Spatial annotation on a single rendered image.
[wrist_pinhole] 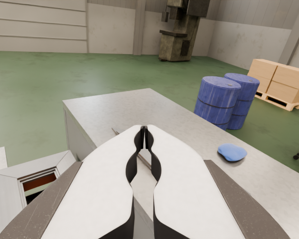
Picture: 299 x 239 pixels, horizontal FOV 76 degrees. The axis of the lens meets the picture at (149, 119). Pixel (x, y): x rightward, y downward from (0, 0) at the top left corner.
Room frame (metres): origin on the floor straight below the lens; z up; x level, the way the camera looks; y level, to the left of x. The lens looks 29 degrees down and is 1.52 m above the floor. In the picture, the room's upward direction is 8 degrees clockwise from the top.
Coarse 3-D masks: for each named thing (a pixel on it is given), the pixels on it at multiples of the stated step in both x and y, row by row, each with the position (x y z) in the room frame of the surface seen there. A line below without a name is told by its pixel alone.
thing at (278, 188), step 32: (96, 96) 1.06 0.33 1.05; (128, 96) 1.12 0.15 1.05; (160, 96) 1.19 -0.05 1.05; (96, 128) 0.71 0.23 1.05; (128, 128) 0.75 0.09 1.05; (160, 128) 0.79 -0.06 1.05; (192, 128) 0.83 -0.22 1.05; (224, 160) 0.60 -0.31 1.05; (256, 160) 0.63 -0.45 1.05; (256, 192) 0.46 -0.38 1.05; (288, 192) 0.48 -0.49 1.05; (288, 224) 0.36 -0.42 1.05
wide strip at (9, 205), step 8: (0, 176) 0.56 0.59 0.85; (8, 176) 0.56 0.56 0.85; (0, 184) 0.52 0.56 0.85; (8, 184) 0.52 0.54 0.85; (16, 184) 0.53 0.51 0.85; (0, 192) 0.48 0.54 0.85; (8, 192) 0.49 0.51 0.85; (16, 192) 0.49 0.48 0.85; (0, 200) 0.45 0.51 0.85; (8, 200) 0.46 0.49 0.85; (16, 200) 0.46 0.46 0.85; (0, 208) 0.42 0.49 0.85; (8, 208) 0.42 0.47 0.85; (16, 208) 0.43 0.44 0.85; (0, 216) 0.39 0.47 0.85; (8, 216) 0.40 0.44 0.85; (0, 224) 0.37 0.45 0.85; (0, 232) 0.34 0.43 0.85
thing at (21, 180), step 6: (48, 168) 0.64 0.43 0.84; (54, 168) 0.65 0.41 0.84; (30, 174) 0.59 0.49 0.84; (36, 174) 0.60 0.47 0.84; (42, 174) 0.61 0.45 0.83; (48, 174) 0.62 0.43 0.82; (18, 180) 0.56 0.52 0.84; (24, 180) 0.57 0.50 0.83; (30, 180) 0.58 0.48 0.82; (24, 198) 0.49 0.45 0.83; (24, 204) 0.45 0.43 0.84
